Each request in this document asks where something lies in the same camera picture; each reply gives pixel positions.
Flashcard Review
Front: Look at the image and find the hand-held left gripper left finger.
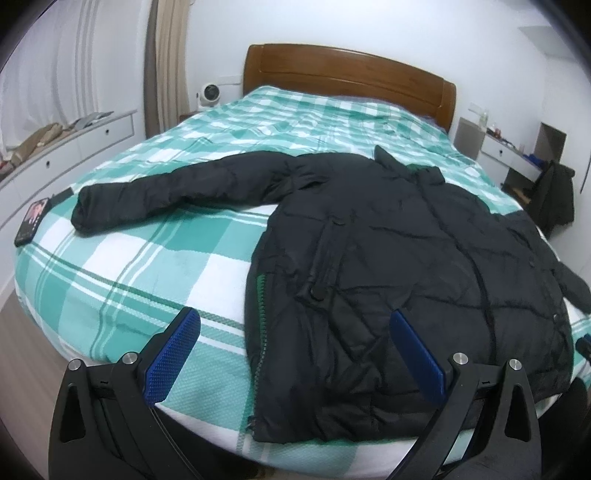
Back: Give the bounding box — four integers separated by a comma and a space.
48, 307, 201, 480

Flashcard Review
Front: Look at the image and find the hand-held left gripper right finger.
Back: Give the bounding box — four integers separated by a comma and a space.
389, 308, 542, 480

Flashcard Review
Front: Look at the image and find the black padded jacket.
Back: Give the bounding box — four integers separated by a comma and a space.
71, 145, 591, 444

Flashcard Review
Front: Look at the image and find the green plaid bed sheet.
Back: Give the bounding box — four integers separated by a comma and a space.
13, 84, 591, 464

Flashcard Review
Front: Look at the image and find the dark jacket on chair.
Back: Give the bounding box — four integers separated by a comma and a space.
531, 161, 575, 238

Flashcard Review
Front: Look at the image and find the black smartphone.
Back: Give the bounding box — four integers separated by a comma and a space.
14, 198, 51, 247

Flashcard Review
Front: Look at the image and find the cardboard box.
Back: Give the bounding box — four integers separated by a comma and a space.
536, 122, 568, 162

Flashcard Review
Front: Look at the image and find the white nightstand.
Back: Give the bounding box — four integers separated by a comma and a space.
480, 136, 541, 181

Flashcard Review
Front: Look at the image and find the grey box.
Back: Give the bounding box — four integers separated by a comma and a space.
455, 117, 485, 160

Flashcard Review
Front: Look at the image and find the white drawer cabinet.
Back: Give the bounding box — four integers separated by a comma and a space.
0, 110, 139, 296

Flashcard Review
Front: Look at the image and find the grey folded item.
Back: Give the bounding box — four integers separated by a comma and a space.
69, 112, 114, 130

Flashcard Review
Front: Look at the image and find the brown items pile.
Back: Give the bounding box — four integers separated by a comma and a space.
7, 122, 63, 162

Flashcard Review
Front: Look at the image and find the small white fan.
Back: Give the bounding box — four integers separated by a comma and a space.
196, 82, 221, 110

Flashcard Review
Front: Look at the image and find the beige curtain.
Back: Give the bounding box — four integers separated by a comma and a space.
145, 0, 188, 139

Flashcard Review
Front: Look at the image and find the wooden headboard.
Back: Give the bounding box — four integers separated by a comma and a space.
243, 44, 458, 134

